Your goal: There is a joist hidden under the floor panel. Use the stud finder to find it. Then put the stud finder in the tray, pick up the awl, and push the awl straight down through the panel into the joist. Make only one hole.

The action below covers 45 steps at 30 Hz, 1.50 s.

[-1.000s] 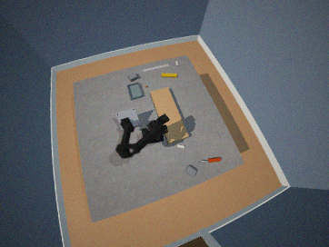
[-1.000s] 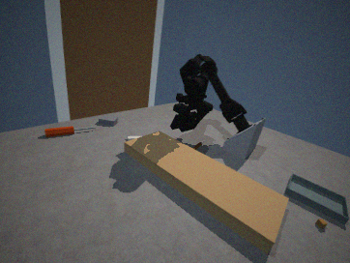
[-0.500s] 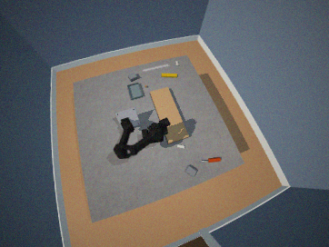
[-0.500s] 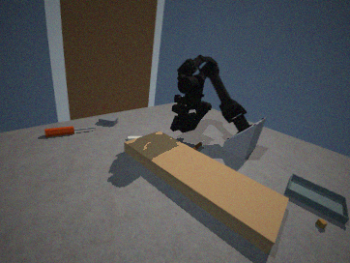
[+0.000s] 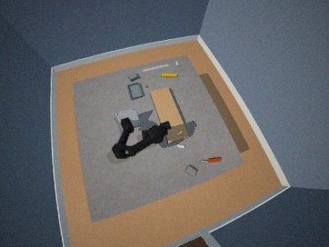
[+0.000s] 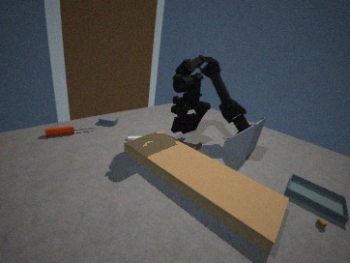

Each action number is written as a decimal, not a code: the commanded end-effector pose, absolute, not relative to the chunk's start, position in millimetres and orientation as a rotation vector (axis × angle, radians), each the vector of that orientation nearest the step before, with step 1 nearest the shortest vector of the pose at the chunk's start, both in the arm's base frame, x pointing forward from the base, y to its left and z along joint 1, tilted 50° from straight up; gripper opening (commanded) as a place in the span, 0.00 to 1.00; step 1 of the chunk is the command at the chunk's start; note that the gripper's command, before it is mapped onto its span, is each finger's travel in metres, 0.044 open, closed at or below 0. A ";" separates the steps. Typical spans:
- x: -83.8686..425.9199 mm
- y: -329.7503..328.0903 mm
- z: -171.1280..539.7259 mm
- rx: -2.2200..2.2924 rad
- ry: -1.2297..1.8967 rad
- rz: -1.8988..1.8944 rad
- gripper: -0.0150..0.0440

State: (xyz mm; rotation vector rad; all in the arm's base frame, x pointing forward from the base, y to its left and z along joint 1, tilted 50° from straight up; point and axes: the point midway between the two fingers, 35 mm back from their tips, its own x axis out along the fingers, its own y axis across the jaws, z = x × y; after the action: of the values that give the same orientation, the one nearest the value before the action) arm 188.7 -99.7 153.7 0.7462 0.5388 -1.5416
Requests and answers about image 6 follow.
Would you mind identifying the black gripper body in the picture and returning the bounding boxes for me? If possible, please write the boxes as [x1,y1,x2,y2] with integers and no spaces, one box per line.
[171,91,211,115]

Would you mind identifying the tan wooden board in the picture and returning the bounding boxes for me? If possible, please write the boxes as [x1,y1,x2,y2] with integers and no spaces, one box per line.
[124,131,289,254]

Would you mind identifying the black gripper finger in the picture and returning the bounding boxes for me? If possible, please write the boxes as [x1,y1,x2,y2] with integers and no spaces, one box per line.
[194,109,208,124]
[177,114,189,129]

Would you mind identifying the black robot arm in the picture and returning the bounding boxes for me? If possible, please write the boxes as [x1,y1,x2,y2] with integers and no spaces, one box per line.
[172,55,252,134]

